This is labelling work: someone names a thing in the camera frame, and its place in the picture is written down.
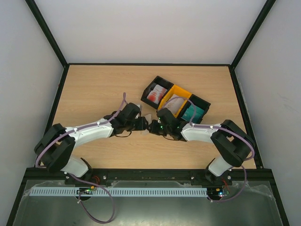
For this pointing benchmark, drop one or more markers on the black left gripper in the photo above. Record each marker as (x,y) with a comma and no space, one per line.
(141,125)

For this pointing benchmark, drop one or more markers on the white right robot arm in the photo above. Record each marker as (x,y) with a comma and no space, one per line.
(232,143)

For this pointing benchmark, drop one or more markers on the yellow middle bin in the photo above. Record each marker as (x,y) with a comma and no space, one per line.
(180,92)

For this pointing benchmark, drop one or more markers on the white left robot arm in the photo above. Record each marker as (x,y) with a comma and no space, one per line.
(54,150)

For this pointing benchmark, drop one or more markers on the black bin with red cards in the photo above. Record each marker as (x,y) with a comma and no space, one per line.
(160,81)

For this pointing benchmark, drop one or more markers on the pink patterned white card stack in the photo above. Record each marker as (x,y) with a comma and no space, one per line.
(175,104)

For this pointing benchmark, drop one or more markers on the teal card stack in bin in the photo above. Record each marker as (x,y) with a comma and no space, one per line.
(196,112)

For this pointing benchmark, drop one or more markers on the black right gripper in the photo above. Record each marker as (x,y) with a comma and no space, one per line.
(154,127)

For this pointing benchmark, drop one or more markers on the white slotted cable duct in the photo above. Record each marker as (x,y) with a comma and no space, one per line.
(119,192)

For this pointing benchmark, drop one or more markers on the red patterned white card stack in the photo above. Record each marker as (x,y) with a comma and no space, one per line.
(156,94)

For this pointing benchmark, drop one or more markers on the black bin with teal cards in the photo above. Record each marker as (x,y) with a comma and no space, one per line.
(195,101)

